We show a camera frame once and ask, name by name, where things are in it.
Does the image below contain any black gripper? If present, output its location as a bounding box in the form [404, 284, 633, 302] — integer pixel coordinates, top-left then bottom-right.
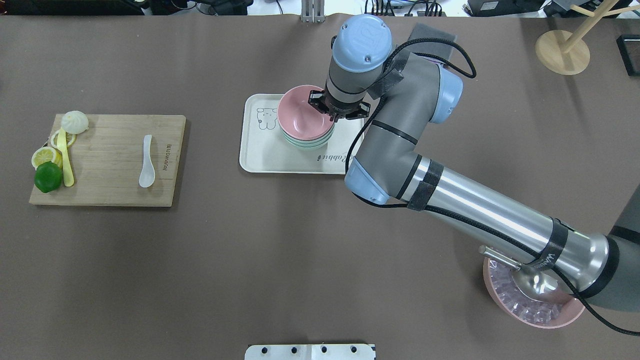
[308, 89, 371, 123]

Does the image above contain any small pink bowl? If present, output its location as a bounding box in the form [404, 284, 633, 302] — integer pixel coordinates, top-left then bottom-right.
[278, 85, 334, 141]

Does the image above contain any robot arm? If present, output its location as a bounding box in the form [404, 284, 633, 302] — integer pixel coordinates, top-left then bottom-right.
[310, 14, 639, 312]

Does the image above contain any green bowl stack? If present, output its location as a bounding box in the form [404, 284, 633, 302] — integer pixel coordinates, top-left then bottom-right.
[280, 128, 335, 150]

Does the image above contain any white ceramic spoon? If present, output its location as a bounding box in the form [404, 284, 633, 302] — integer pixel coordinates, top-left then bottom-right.
[138, 134, 156, 188]

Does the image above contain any large pink ice bowl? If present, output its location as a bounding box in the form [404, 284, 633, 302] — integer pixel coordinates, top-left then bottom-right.
[482, 258, 585, 330]

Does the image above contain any cream rabbit tray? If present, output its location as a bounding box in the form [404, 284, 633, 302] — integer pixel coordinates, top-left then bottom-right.
[238, 93, 365, 175]

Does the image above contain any grey folded cloth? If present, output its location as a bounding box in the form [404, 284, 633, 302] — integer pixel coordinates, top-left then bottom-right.
[407, 23, 458, 60]

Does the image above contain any bamboo cutting board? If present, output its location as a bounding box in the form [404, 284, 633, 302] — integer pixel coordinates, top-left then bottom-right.
[29, 114, 186, 207]

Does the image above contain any wooden cup tree stand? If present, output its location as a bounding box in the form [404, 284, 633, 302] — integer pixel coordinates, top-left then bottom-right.
[535, 0, 640, 76]

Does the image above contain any white steamed bun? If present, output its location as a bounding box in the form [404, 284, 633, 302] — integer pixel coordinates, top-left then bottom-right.
[61, 111, 90, 135]

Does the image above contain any lemon slice near bun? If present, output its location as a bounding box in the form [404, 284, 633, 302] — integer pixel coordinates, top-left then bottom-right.
[47, 129, 77, 150]

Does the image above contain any yellow plastic knife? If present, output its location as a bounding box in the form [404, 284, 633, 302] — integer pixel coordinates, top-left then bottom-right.
[55, 128, 75, 187]

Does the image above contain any metal ice scoop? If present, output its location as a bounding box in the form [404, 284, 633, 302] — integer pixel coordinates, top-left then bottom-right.
[478, 244, 568, 305]

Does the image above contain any lemon slice near lime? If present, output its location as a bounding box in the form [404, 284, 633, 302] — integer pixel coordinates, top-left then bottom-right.
[30, 146, 63, 169]

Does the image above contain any green lime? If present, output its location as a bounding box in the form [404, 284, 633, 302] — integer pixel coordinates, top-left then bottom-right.
[33, 161, 63, 194]

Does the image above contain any black tray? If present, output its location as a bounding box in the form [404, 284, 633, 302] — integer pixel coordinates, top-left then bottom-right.
[616, 34, 640, 76]

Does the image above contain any aluminium frame post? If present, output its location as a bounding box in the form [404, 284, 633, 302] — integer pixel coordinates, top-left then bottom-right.
[301, 0, 326, 24]

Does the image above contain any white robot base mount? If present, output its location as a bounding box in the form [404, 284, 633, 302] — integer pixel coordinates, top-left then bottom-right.
[244, 343, 377, 360]

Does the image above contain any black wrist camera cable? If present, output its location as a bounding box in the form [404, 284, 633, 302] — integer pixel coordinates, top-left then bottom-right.
[344, 37, 640, 337]

